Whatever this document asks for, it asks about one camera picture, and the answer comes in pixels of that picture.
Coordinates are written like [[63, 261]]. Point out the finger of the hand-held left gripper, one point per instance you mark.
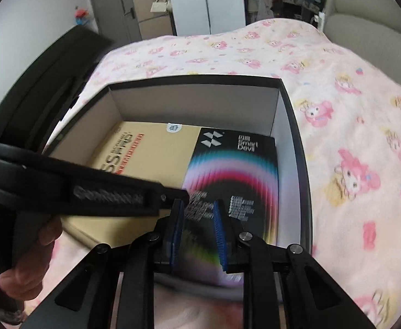
[[173, 198]]

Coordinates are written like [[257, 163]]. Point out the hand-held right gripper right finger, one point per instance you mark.
[[219, 236]]

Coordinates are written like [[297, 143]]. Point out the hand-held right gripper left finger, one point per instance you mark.
[[177, 233]]

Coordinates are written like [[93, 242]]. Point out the black box with rainbow print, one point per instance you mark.
[[234, 164]]

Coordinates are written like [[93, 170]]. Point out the black cardboard box container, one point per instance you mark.
[[186, 106]]

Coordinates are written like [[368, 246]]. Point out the person's left hand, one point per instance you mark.
[[32, 274]]

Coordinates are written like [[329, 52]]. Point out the tan cardboard box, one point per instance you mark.
[[145, 150]]

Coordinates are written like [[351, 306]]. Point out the pink printed blanket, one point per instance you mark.
[[323, 109]]

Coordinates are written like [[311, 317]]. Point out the brown cardboard carton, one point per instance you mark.
[[152, 25]]

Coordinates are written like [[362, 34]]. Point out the grey door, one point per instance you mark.
[[111, 7]]

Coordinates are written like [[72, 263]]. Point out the cream bag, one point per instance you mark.
[[159, 6]]

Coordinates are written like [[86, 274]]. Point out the white wardrobe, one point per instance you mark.
[[190, 3]]

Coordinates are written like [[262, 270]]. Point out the beige sofa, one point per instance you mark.
[[368, 17]]

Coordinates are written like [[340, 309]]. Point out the red wall toy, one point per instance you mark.
[[81, 15]]

